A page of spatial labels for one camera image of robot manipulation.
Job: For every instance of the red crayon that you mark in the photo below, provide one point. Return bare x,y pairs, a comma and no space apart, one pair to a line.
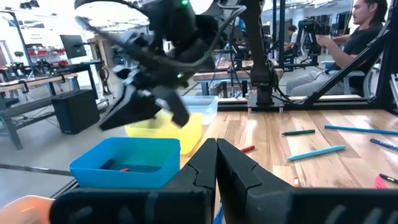
247,149

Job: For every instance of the black monitor on arm mount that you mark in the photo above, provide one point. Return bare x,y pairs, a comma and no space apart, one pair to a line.
73,46

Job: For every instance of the blue plastic bin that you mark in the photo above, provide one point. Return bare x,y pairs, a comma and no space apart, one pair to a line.
149,152

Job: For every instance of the background wooden table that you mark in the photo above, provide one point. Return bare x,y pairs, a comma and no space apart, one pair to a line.
224,75

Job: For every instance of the long light blue pencil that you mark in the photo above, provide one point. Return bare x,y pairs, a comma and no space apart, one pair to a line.
360,129

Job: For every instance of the short dark blue pen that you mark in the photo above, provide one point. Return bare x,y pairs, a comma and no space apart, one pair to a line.
384,144

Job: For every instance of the red eraser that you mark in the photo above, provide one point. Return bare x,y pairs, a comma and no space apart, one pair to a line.
125,170

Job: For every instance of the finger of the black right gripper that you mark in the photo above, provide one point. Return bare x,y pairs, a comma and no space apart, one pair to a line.
175,107
130,110

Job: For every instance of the black box on floor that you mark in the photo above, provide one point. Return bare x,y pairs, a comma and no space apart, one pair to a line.
75,110

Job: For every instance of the green crayon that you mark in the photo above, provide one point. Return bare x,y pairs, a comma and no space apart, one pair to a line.
298,132

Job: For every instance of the black pencil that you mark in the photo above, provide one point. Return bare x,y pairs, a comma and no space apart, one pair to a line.
388,178

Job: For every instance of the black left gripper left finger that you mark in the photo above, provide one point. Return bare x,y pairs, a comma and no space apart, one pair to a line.
186,202

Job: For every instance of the black aluminium rig frame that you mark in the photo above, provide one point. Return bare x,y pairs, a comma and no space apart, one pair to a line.
342,74

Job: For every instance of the pink eraser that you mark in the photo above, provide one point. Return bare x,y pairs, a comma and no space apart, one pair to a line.
379,184

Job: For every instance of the clear plastic bin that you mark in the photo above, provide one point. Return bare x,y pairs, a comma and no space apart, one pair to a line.
202,109

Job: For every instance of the white chair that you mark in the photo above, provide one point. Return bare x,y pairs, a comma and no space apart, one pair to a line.
354,74

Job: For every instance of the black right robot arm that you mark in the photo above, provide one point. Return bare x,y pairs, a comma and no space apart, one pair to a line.
258,46

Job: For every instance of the translucent orange plastic bin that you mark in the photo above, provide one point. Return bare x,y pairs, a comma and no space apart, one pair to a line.
21,211

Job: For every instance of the teal pen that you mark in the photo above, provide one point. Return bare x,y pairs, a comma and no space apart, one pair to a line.
317,152

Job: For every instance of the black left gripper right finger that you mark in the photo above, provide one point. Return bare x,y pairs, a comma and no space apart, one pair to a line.
264,202

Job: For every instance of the wooden workbench with black legs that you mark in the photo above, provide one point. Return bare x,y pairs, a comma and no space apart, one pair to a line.
37,81

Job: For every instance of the translucent yellow plastic bin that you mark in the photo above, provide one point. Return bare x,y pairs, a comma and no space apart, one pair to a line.
186,137

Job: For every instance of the black background robot arm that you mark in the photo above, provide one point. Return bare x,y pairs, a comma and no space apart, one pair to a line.
311,34

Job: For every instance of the person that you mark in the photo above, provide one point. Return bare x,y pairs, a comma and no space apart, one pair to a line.
292,34
357,40

